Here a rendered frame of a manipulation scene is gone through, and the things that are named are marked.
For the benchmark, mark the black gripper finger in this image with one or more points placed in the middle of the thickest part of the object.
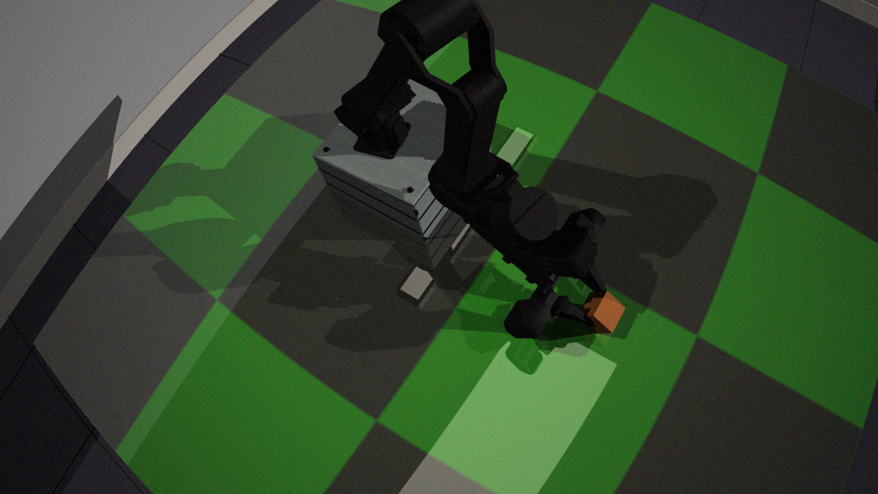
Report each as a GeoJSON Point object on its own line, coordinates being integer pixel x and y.
{"type": "Point", "coordinates": [566, 309]}
{"type": "Point", "coordinates": [593, 279]}

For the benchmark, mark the orange-brown block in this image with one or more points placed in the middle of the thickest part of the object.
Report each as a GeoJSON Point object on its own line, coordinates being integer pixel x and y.
{"type": "Point", "coordinates": [604, 310]}

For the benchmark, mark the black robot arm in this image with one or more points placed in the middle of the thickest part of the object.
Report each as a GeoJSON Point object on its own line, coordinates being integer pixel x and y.
{"type": "Point", "coordinates": [466, 178]}

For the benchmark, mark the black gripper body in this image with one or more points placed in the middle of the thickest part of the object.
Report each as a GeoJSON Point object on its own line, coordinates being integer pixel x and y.
{"type": "Point", "coordinates": [529, 317]}

